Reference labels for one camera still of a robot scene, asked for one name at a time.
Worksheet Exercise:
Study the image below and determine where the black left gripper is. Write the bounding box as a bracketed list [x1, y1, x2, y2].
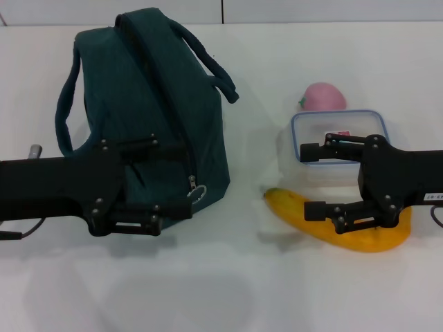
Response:
[0, 137, 190, 238]

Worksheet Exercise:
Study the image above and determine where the pink peach toy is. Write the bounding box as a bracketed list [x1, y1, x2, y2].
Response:
[299, 82, 347, 111]

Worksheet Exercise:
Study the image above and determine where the dark left gripper cable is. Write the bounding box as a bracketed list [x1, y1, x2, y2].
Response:
[0, 144, 46, 241]

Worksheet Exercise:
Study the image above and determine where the dark teal insulated lunch bag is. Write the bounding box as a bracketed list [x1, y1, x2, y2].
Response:
[55, 8, 240, 232]

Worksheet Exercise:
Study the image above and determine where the yellow banana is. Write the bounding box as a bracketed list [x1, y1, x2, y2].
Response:
[263, 187, 413, 253]

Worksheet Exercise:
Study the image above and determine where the clear blue-rimmed food container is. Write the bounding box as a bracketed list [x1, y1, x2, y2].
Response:
[276, 109, 392, 190]

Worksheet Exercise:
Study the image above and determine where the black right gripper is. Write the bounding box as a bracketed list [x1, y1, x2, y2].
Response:
[300, 133, 443, 234]

